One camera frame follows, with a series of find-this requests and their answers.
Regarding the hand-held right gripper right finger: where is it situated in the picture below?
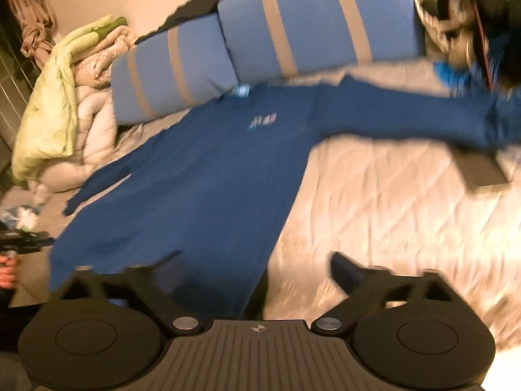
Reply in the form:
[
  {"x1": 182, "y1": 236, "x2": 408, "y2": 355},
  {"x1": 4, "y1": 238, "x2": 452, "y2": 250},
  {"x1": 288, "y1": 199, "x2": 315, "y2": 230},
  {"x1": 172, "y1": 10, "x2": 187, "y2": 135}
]
[{"x1": 310, "y1": 252, "x2": 462, "y2": 333}]

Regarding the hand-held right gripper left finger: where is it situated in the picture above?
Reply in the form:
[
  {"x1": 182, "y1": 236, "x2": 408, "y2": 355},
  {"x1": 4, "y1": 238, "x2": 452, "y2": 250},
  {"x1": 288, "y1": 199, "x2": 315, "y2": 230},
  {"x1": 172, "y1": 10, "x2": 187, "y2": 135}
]
[{"x1": 59, "y1": 250, "x2": 205, "y2": 333}]

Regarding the blue sweater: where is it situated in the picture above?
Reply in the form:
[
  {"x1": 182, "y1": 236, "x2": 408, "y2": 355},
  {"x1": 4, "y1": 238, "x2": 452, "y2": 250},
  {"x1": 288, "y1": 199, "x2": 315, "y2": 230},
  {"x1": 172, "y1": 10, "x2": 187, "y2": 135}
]
[{"x1": 48, "y1": 74, "x2": 521, "y2": 322}]

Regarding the person's left hand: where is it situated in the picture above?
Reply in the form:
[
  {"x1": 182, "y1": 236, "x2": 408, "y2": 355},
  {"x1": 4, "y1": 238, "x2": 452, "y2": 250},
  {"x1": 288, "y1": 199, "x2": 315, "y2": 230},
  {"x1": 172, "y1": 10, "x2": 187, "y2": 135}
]
[{"x1": 0, "y1": 252, "x2": 18, "y2": 291}]

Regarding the white crumpled paper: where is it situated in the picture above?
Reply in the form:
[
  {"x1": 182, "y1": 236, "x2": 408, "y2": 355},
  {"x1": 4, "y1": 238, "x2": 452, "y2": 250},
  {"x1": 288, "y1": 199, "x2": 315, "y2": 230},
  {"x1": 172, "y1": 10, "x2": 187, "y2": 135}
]
[{"x1": 0, "y1": 205, "x2": 40, "y2": 231}]

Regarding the grey quilted bedspread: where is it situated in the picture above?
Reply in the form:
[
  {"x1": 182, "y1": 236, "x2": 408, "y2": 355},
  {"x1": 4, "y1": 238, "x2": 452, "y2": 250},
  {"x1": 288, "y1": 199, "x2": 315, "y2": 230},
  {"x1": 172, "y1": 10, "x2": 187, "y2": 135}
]
[{"x1": 8, "y1": 65, "x2": 521, "y2": 353}]

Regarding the light green blanket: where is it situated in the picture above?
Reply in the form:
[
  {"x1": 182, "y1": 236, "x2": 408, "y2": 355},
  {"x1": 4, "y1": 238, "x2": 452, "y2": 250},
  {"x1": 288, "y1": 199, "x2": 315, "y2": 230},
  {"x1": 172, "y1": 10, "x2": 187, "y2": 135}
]
[{"x1": 11, "y1": 15, "x2": 128, "y2": 183}]

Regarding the white puffy comforter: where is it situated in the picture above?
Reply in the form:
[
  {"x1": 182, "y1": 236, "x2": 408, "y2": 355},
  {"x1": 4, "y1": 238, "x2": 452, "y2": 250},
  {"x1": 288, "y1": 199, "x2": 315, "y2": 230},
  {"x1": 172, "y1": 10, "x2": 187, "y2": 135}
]
[{"x1": 35, "y1": 26, "x2": 141, "y2": 204}]

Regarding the dark flat box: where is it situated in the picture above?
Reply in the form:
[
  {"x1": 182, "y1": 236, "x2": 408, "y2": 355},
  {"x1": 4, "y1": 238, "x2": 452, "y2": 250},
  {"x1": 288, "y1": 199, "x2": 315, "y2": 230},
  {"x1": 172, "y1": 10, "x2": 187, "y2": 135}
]
[{"x1": 454, "y1": 147, "x2": 513, "y2": 195}]

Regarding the blue pillow with grey stripes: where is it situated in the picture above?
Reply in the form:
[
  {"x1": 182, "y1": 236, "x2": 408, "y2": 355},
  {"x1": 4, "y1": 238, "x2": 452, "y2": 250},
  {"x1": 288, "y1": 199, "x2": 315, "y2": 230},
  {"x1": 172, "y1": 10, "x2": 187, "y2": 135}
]
[
  {"x1": 217, "y1": 0, "x2": 427, "y2": 79},
  {"x1": 111, "y1": 13, "x2": 242, "y2": 123}
]

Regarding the pink knotted cloth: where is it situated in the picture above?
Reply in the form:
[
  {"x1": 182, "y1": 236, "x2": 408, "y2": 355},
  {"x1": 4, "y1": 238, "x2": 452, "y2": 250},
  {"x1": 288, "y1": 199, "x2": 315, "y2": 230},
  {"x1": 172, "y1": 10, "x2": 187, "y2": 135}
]
[{"x1": 20, "y1": 20, "x2": 55, "y2": 58}]

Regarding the black cloth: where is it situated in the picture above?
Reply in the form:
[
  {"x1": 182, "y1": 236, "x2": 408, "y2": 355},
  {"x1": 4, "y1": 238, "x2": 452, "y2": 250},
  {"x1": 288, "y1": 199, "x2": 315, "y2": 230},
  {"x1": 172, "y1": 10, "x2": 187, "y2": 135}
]
[{"x1": 134, "y1": 0, "x2": 245, "y2": 45}]

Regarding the black backpack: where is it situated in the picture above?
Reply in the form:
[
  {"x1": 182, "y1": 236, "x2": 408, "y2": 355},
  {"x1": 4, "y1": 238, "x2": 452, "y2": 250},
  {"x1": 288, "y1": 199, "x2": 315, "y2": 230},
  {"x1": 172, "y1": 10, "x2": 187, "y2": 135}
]
[{"x1": 445, "y1": 0, "x2": 521, "y2": 92}]

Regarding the light blue cord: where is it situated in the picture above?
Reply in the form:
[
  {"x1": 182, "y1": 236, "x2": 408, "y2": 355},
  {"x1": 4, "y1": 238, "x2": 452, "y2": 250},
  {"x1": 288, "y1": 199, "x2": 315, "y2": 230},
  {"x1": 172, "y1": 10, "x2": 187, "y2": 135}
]
[{"x1": 432, "y1": 62, "x2": 473, "y2": 88}]

